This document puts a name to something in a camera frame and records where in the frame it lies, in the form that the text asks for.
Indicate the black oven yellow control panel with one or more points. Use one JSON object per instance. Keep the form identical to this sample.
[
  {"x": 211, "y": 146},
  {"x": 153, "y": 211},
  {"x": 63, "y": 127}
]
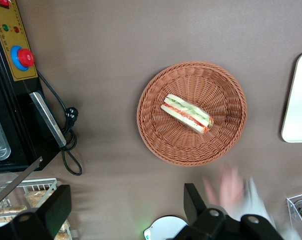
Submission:
[{"x": 21, "y": 120}]

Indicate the cream plastic tray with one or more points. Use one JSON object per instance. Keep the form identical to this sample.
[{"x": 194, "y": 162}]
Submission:
[{"x": 299, "y": 100}]

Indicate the red emergency stop button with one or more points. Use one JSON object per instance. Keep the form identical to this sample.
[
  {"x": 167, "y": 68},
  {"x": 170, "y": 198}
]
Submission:
[{"x": 24, "y": 58}]

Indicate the silver oven metal bar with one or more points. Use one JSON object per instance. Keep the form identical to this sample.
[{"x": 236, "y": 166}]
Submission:
[{"x": 48, "y": 117}]

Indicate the clear bag of crackers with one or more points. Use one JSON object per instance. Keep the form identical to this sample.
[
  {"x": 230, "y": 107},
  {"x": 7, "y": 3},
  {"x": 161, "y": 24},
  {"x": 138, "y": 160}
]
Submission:
[
  {"x": 8, "y": 211},
  {"x": 62, "y": 229},
  {"x": 38, "y": 197}
]

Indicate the person's bare hand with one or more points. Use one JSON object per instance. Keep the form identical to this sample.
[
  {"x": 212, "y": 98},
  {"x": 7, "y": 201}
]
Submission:
[{"x": 226, "y": 187}]

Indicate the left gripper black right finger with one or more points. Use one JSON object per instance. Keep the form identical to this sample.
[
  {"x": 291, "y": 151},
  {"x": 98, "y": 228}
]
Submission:
[{"x": 198, "y": 215}]

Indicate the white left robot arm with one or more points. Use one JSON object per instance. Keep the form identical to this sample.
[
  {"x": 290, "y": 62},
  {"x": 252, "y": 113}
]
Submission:
[{"x": 165, "y": 228}]

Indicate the clear acrylic bottle rack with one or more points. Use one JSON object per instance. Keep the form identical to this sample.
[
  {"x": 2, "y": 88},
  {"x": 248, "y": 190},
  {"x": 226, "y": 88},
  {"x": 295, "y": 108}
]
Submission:
[{"x": 293, "y": 212}]

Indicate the forearm in white sleeve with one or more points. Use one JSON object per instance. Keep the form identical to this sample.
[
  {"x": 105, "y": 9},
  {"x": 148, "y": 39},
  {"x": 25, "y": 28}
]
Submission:
[{"x": 255, "y": 200}]

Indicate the metal-edged glass oven door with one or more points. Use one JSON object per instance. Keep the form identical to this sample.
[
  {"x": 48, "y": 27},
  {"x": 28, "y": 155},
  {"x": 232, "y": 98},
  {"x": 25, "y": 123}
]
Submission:
[{"x": 18, "y": 177}]

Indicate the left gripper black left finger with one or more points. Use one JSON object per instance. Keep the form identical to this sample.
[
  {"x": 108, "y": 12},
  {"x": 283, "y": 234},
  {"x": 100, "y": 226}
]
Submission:
[{"x": 53, "y": 210}]

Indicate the triangle sandwich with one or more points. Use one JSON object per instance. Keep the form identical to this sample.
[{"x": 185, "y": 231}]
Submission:
[{"x": 188, "y": 113}]

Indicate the brown round wicker basket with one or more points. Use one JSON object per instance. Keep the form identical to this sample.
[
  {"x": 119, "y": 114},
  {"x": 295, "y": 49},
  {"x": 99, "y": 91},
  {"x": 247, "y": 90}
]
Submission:
[{"x": 215, "y": 150}]

